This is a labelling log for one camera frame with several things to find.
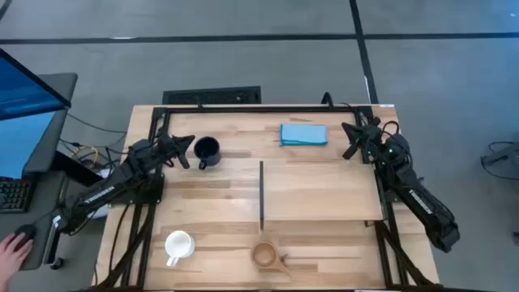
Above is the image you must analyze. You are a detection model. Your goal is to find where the grey side desk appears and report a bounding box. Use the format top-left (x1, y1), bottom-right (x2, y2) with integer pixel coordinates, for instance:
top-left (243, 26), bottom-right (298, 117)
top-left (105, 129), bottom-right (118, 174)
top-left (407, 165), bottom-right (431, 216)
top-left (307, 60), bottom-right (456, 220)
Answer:
top-left (0, 72), bottom-right (79, 272)

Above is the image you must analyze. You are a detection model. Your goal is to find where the black desk foot bar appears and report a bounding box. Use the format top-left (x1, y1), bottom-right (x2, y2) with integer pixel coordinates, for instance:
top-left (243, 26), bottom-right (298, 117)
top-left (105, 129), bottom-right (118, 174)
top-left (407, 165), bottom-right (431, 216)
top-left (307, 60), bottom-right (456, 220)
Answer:
top-left (51, 150), bottom-right (105, 187)

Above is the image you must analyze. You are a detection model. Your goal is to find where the white box under arm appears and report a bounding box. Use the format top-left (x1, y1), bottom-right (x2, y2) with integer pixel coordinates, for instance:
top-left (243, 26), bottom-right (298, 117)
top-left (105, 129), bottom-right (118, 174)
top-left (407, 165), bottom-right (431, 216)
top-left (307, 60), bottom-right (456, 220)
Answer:
top-left (89, 168), bottom-right (113, 220)

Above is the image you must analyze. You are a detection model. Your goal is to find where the person's hand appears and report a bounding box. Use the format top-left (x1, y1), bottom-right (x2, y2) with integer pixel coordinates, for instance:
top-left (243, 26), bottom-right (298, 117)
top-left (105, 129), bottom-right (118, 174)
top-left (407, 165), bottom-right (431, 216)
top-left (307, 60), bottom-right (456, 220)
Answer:
top-left (0, 232), bottom-right (33, 291)

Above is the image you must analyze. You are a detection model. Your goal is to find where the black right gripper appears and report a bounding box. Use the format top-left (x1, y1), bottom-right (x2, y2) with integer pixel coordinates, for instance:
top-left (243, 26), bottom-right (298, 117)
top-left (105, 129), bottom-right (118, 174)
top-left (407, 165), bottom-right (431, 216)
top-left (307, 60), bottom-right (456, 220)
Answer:
top-left (341, 118), bottom-right (384, 164)

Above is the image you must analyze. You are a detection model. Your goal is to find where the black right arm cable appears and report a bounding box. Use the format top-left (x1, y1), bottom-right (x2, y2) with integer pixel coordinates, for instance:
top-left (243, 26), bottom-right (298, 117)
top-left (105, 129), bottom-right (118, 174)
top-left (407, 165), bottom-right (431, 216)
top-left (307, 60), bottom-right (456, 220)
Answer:
top-left (321, 92), bottom-right (366, 122)

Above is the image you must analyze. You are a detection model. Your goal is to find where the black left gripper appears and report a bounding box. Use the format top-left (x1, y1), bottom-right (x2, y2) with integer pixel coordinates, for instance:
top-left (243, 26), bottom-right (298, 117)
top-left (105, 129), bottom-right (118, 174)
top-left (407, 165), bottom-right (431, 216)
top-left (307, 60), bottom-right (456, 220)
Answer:
top-left (155, 128), bottom-right (196, 170)

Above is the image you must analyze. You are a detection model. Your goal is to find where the computer monitor with blue screen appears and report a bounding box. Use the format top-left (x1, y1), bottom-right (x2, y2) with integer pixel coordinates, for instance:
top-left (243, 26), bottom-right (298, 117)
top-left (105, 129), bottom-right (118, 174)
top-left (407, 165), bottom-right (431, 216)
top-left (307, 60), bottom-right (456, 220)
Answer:
top-left (0, 47), bottom-right (73, 180)

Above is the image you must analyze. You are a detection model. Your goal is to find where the white ceramic mug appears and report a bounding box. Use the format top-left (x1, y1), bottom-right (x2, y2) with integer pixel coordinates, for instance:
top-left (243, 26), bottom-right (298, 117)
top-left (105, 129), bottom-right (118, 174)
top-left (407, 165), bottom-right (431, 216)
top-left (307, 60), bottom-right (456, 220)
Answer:
top-left (164, 230), bottom-right (196, 268)

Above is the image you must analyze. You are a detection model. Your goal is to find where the thin black floor cable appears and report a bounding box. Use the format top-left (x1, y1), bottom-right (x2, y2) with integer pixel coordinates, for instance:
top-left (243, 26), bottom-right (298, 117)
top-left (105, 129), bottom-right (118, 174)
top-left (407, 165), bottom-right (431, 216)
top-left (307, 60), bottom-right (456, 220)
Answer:
top-left (66, 112), bottom-right (127, 135)

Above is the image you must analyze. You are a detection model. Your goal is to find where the black stand base with cable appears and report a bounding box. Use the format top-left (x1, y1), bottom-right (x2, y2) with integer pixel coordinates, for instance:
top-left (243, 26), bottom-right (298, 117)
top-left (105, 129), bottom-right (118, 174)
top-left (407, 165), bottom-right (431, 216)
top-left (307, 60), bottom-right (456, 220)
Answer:
top-left (480, 140), bottom-right (519, 182)

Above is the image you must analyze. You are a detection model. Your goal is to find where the yellow cable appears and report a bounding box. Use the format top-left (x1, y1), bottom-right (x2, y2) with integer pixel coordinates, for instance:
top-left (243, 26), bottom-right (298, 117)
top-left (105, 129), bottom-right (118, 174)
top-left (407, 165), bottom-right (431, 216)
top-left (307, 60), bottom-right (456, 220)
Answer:
top-left (71, 145), bottom-right (101, 167)

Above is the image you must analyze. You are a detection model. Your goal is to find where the black floor vent grille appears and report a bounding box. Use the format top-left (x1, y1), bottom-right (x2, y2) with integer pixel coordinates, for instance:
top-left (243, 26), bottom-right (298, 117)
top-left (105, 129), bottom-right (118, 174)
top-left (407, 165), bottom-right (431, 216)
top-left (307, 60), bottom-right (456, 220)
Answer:
top-left (161, 85), bottom-right (263, 105)

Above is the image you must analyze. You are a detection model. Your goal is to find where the wooden cup with handle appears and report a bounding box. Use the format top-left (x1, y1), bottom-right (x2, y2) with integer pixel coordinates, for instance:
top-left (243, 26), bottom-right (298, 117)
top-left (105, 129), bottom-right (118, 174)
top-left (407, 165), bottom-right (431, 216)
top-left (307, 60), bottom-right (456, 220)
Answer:
top-left (250, 240), bottom-right (293, 278)

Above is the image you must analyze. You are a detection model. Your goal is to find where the blue folded cloth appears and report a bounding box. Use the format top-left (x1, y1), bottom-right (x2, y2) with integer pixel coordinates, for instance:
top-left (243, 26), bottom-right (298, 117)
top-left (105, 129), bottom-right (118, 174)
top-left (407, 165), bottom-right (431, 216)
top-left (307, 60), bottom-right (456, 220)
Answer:
top-left (279, 122), bottom-right (329, 147)

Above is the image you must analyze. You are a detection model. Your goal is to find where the black computer mouse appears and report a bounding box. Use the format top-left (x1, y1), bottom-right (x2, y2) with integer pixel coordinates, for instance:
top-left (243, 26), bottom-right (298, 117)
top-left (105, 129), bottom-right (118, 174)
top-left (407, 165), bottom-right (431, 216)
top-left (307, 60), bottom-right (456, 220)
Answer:
top-left (14, 223), bottom-right (37, 244)

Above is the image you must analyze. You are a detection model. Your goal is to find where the black aluminium table frame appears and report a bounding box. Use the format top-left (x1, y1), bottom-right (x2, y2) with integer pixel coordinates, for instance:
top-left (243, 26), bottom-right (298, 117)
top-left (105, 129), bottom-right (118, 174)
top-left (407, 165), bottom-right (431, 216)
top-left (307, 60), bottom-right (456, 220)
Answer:
top-left (95, 104), bottom-right (443, 292)

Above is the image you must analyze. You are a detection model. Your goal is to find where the black ceramic mug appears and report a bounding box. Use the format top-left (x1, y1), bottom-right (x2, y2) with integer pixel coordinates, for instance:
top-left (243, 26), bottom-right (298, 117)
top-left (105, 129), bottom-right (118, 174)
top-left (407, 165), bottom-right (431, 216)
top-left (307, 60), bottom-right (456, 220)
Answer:
top-left (193, 135), bottom-right (222, 170)

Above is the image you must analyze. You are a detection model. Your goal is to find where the black computer keyboard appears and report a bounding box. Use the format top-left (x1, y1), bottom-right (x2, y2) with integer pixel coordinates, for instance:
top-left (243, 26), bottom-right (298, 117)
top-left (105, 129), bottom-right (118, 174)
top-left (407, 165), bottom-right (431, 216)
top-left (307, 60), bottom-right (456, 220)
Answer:
top-left (0, 177), bottom-right (33, 215)

